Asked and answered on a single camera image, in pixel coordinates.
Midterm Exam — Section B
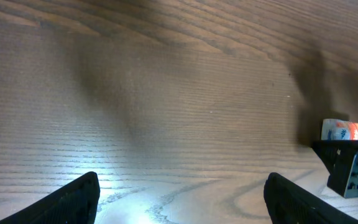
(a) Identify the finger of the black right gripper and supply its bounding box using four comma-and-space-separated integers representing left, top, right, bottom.
311, 140, 358, 198

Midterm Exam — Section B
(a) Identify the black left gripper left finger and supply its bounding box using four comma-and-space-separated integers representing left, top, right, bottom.
0, 172, 100, 224

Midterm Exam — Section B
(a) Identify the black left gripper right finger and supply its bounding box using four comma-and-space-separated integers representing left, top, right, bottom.
264, 172, 358, 224

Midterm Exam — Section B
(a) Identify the orange small carton box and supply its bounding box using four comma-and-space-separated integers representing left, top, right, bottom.
321, 119, 358, 141

